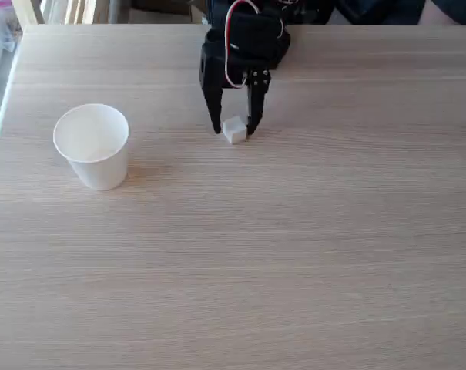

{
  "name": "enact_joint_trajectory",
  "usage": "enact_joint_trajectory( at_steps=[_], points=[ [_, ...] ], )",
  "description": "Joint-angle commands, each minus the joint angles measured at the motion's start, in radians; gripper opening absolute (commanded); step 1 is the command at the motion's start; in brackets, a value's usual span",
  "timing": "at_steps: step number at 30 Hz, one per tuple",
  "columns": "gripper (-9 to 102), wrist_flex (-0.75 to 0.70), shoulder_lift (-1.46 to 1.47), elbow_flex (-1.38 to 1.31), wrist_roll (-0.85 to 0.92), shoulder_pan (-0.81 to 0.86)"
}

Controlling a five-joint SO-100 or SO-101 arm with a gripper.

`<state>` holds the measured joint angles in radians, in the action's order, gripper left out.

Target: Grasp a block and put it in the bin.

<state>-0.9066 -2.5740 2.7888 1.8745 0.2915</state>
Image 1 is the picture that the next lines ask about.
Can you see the small white cube block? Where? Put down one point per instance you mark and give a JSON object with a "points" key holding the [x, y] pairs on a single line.
{"points": [[234, 129]]}

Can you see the brown cardboard box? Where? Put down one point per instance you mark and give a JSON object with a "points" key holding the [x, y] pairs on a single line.
{"points": [[159, 16]]}

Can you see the white paper cup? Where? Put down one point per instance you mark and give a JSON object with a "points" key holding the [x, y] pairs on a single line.
{"points": [[96, 154]]}

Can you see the person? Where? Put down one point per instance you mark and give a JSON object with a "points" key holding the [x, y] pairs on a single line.
{"points": [[394, 9]]}

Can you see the light wooden chair frame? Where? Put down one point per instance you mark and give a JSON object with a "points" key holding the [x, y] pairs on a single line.
{"points": [[28, 11]]}

